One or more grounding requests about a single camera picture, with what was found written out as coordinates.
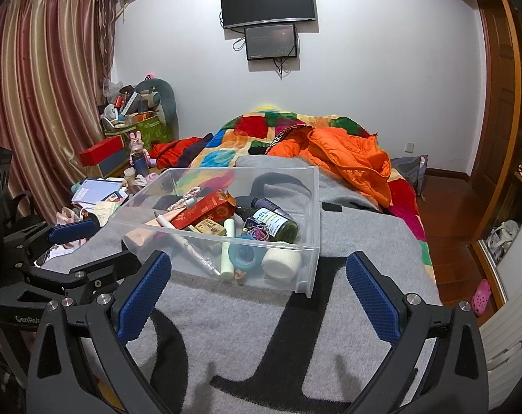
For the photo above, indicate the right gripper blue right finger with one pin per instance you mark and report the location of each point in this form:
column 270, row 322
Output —
column 387, row 307

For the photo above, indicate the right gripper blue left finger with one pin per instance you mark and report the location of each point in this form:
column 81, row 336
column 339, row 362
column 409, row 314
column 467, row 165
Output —
column 137, row 296

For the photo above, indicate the white gauze roll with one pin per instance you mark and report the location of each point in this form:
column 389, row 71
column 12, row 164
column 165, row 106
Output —
column 281, row 264

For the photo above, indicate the blue tape roll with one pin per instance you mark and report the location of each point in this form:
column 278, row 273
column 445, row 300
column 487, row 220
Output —
column 246, row 257

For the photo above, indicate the brown wooden block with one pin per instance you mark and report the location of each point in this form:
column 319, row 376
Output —
column 208, row 227

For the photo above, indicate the beige cardboard tag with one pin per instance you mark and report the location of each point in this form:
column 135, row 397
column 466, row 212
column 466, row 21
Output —
column 141, row 235

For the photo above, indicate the pale green tube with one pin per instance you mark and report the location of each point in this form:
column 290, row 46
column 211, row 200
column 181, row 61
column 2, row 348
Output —
column 227, row 267

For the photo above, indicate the pink slipper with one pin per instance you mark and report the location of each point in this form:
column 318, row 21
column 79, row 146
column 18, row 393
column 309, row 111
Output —
column 481, row 297

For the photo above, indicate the blue notebook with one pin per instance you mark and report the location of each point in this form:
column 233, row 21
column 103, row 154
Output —
column 95, row 190

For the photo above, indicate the dark glass bottle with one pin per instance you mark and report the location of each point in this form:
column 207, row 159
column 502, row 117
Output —
column 281, row 226

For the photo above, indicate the red gift box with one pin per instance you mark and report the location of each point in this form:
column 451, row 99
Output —
column 217, row 206

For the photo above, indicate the clear plastic storage bin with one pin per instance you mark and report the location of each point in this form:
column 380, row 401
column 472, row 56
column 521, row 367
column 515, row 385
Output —
column 254, row 226

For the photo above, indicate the orange jacket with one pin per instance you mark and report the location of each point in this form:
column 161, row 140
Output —
column 358, row 161

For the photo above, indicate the rabbit figurine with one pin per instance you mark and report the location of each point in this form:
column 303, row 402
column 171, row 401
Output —
column 139, row 156

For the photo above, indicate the red long box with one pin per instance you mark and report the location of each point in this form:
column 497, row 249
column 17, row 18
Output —
column 100, row 151

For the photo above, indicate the green cardboard box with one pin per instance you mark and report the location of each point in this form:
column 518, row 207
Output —
column 152, row 132

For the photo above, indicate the colourful patchwork quilt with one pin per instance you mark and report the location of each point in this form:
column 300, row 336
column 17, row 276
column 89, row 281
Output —
column 253, row 133

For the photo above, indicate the wooden door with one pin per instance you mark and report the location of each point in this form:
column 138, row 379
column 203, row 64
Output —
column 495, row 152

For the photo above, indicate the striped red curtain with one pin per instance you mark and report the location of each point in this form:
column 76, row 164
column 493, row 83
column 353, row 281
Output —
column 55, row 59

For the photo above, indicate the wall socket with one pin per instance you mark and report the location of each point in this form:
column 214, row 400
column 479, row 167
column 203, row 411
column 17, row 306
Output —
column 409, row 147

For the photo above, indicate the small wall monitor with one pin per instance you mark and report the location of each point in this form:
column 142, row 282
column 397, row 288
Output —
column 271, row 41

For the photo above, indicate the large wall television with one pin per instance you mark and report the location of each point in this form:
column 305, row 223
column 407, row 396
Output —
column 238, row 13

